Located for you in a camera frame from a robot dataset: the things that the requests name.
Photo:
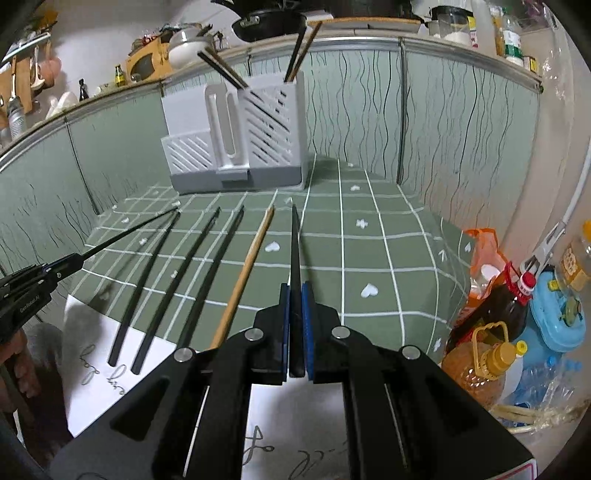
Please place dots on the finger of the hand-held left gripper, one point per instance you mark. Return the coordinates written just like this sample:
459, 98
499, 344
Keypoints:
41, 281
41, 270

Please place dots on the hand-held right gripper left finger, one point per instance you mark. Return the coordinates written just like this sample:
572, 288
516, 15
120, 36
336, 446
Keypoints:
285, 332

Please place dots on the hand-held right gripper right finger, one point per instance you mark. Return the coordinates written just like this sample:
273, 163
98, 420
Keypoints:
308, 332

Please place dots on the wooden chopstick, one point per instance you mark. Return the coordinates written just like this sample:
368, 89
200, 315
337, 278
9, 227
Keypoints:
307, 50
243, 277
228, 67

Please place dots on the black chopstick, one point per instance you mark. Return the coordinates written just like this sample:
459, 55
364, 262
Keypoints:
146, 286
294, 249
131, 234
212, 277
178, 290
217, 69
296, 53

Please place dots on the white slotted utensil holder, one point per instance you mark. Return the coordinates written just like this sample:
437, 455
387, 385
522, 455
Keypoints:
184, 110

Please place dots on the person's left hand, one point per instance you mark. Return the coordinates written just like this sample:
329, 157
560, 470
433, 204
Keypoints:
23, 369

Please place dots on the green checked tablecloth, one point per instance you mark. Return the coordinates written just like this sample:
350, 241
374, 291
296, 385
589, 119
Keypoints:
369, 258

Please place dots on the perforated metal canister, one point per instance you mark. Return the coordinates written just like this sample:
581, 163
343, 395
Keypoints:
15, 122

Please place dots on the white plastic packet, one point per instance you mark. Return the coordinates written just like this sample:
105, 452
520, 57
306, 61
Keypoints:
62, 105

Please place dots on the yellow cooking oil bottle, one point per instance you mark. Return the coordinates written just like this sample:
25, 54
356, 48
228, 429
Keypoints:
471, 374

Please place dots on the small dark sauce bottle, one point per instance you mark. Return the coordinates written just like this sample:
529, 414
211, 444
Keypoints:
83, 91

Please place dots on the wooden cutting board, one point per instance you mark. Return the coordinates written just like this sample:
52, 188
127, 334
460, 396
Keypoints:
25, 83

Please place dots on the dark oil bottle red cap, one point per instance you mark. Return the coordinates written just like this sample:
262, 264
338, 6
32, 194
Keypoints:
498, 318

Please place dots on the orange plastic bag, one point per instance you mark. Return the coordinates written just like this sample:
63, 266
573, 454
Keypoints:
482, 249

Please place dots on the beige ladle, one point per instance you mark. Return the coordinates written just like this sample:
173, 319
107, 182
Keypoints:
37, 76

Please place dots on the pink ladle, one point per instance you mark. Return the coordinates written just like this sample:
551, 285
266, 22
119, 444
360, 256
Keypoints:
51, 67

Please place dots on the green glass bottle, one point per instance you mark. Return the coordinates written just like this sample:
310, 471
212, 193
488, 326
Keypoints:
120, 76

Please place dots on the yellow microwave oven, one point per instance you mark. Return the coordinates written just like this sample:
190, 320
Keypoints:
147, 64

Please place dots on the clear plastic water bottle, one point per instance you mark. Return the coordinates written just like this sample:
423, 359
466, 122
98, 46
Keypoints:
540, 383

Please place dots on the blue plastic container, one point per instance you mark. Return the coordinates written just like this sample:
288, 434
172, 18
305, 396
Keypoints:
556, 318

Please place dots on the white pot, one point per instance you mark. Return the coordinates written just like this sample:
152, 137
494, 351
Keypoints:
187, 53

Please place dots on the plastic jar with yellow lid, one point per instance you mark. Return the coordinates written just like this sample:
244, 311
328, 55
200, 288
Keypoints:
577, 263

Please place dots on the white pipe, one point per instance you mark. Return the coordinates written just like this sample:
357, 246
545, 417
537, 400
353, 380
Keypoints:
575, 198

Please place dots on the black wok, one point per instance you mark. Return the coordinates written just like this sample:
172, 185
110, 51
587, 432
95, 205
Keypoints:
272, 25

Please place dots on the clear jar with white powder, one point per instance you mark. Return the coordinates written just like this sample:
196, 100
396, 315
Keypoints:
452, 30

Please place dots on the white squeeze bottle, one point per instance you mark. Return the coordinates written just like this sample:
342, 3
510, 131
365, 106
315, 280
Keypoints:
482, 25

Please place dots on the bottle with green label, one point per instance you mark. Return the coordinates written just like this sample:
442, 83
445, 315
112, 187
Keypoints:
512, 44

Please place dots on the white wall rack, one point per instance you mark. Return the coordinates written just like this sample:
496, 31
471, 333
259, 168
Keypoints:
27, 46

